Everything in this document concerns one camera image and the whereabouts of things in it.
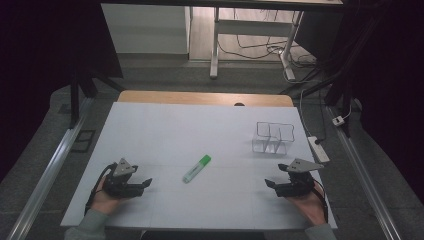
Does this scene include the white cabinet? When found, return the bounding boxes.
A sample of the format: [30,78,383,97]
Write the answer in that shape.
[101,3,192,55]

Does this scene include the black metal stand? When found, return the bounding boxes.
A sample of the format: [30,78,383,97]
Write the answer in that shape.
[68,63,127,130]
[279,19,364,138]

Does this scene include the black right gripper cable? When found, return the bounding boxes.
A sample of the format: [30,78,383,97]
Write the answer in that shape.
[312,178,330,224]

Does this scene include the white table cover sheet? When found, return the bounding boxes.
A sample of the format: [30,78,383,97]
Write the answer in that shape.
[60,101,338,232]

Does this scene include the aluminium rail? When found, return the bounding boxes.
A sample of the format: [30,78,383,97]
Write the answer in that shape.
[325,105,404,240]
[5,97,95,240]

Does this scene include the person's left hand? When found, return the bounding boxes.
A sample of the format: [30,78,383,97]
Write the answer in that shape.
[89,176,132,215]

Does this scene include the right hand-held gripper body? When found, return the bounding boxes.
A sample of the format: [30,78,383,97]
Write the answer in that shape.
[274,158,325,198]

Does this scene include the clear acrylic divided organizer box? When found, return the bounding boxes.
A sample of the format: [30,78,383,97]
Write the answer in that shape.
[251,121,295,156]

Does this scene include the white power strip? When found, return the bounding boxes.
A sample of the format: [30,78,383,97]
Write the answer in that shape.
[307,135,331,164]

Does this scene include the person's right hand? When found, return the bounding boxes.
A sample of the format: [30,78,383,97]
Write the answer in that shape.
[285,183,329,226]

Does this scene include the black rectangular floor frame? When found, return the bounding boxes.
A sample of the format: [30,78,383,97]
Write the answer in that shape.
[71,129,96,154]

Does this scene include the green and white highlighter marker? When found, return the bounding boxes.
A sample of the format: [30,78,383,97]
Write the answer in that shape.
[182,154,212,184]

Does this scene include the black floor cables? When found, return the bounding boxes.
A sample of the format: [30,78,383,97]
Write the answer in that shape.
[217,8,318,69]

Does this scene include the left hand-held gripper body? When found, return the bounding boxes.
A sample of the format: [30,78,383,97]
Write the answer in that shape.
[102,157,145,199]

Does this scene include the white desk frame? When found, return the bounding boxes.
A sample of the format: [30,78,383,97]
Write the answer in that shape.
[209,6,305,82]

